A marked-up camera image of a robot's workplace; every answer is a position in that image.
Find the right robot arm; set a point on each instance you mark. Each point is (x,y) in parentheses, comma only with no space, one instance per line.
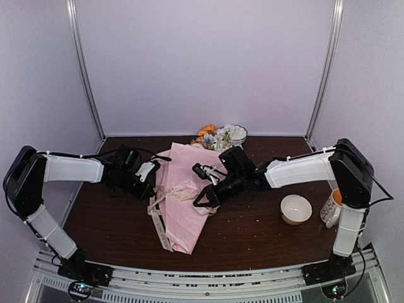
(342,163)

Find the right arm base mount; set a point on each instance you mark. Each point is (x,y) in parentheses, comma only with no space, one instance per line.
(326,271)

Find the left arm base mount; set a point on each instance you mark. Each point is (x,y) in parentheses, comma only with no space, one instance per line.
(94,274)

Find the pink wrapping paper sheet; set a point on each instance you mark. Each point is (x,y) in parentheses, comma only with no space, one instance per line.
(179,169)

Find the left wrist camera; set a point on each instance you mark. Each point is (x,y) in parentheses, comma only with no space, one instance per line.
(146,169)

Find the left aluminium frame post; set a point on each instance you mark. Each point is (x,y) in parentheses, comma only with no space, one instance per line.
(85,79)

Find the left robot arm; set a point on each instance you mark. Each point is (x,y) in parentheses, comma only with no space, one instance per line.
(31,169)

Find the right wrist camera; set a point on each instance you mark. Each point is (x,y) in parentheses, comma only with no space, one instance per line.
(206,172)

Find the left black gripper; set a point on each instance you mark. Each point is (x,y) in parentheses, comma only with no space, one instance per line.
(142,194)

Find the blue hydrangea flower stem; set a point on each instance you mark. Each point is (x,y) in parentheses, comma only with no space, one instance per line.
(208,140)

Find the white flower stem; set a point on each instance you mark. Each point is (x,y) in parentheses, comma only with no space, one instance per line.
(223,136)

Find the orange flower stem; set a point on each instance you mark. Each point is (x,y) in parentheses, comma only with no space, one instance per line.
(208,129)

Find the round white bowl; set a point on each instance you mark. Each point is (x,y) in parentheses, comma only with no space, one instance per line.
(295,209)

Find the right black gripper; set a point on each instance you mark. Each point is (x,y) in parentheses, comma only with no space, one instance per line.
(210,190)

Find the aluminium frame post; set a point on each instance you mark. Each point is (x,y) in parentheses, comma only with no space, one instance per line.
(85,79)
(333,40)

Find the cream printed ribbon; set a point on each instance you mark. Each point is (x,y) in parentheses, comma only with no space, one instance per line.
(177,222)

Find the aluminium front rail base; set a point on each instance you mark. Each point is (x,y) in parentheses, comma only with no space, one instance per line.
(282,284)

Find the right aluminium frame post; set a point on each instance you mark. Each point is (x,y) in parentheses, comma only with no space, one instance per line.
(333,40)

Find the white mug yellow inside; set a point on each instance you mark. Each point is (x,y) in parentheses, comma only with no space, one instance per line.
(332,209)

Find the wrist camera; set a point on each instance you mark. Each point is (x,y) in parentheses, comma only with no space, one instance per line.
(146,169)
(206,172)

